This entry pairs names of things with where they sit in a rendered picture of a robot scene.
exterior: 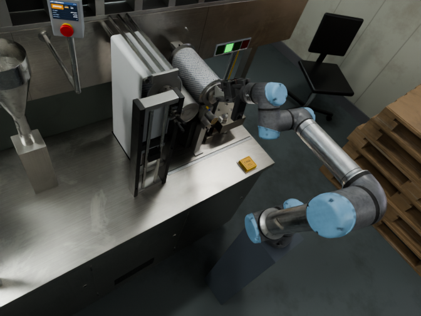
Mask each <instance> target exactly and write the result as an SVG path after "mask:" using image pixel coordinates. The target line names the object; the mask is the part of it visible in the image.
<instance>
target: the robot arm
mask: <svg viewBox="0 0 421 316"><path fill-rule="evenodd" d="M221 88H222V91H220V90H219V87H218V86H215V95H213V97H214V99H215V100H216V101H218V102H226V103H232V102H235V103H234V107H233V110H232V114H231V120H233V121H236V120H240V119H242V117H243V115H244V111H245V108H246V104H247V103H252V104H258V126H257V127H258V130H259V137H260V138H261V139H264V140H274V139H278V138H279V135H280V132H282V131H286V130H294V131H295V132H296V133H297V134H298V135H299V137H300V138H301V139H302V140H303V142H304V143H305V144H306V145H307V146H308V147H309V148H310V149H311V150H312V151H313V153H314V154H315V155H316V156H317V158H318V159H319V160H320V161H321V162H322V163H323V164H324V165H325V166H326V168H327V169H328V170H329V171H330V172H331V173H332V174H333V175H334V176H335V178H336V179H337V180H338V181H339V182H340V184H341V185H342V188H341V189H339V190H337V191H332V192H326V193H323V194H320V195H318V196H315V197H312V198H311V199H310V200H309V201H308V203H307V204H303V203H302V202H300V201H299V200H297V199H288V200H287V201H285V202H284V204H282V205H279V206H275V207H273V208H268V209H264V210H261V211H257V212H255V213H250V214H248V215H246V217H245V227H246V232H247V235H248V237H249V238H250V240H251V241H252V242H253V243H261V242H263V241H265V242H266V243H267V244H268V245H270V246H272V247H274V248H284V247H286V246H288V245H289V244H290V242H291V241H292V239H293V235H294V234H295V233H302V232H309V231H314V232H315V233H318V234H319V235H320V236H322V237H324V238H339V237H342V236H344V235H346V234H348V233H351V232H353V231H356V230H358V229H362V228H364V227H367V226H370V225H373V224H375V223H377V222H379V221H380V220H381V219H382V218H383V217H384V215H385V213H386V210H387V197H386V194H385V191H384V190H383V188H382V186H381V184H380V183H379V182H378V181H377V179H376V178H375V177H374V176H373V175H372V174H371V173H370V172H369V171H368V170H362V169H361V167H360V166H359V165H358V164H357V163H356V162H355V161H354V160H353V159H352V158H351V157H350V156H349V155H348V154H347V153H346V152H345V151H344V150H343V149H342V148H341V147H340V146H339V145H338V144H337V143H336V142H335V141H334V140H333V139H332V138H331V137H330V136H329V135H328V134H327V133H326V132H325V131H324V130H323V129H322V128H321V127H320V126H319V125H318V124H317V123H316V122H315V114H314V112H313V110H312V109H310V108H308V107H305V108H303V107H299V108H294V109H288V110H280V105H282V104H283V103H284V102H285V101H286V97H287V96H288V93H287V89H286V87H285V86H284V85H283V84H282V83H274V82H269V83H251V79H250V78H234V79H228V80H224V82H221Z"/></svg>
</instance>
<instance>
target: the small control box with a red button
mask: <svg viewBox="0 0 421 316"><path fill-rule="evenodd" d="M47 3H48V9H49V16H50V20H51V26H52V30H53V34H54V35H55V36H65V37H72V38H83V37H84V30H85V25H84V18H83V6H82V0H47Z"/></svg>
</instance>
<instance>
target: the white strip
mask: <svg viewBox="0 0 421 316"><path fill-rule="evenodd" d="M100 25H101V27H102V28H103V29H104V30H105V32H106V33H107V35H108V36H109V37H110V39H111V59H112V105H113V131H112V133H113V135H114V136H115V138H116V140H117V141H118V143H119V144H120V146H121V148H122V149H123V151H124V153H125V154H126V155H127V157H128V159H129V160H130V146H131V131H132V103H133V99H136V98H138V99H141V97H142V81H143V82H144V84H147V83H148V82H149V79H148V78H147V77H148V76H149V75H148V74H147V72H146V71H145V70H144V69H143V68H142V66H141V65H140V63H139V62H138V61H137V60H136V58H135V57H134V56H133V55H132V53H131V52H130V51H129V49H128V48H127V47H126V46H125V44H124V43H123V41H122V40H121V39H120V38H119V37H118V35H114V34H113V32H112V31H111V29H110V28H109V27H108V26H107V24H106V23H105V22H104V21H102V22H101V23H100Z"/></svg>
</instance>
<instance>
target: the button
mask: <svg viewBox="0 0 421 316"><path fill-rule="evenodd" d="M238 163H239V164H240V166H241V167H242V168H243V169H244V170H245V172H248V171H250V170H252V169H254V168H256V166H257V164H256V163H255V162H254V161H253V160H252V159H251V157H250V156H247V157H245V158H243V159H241V160H239V162H238Z"/></svg>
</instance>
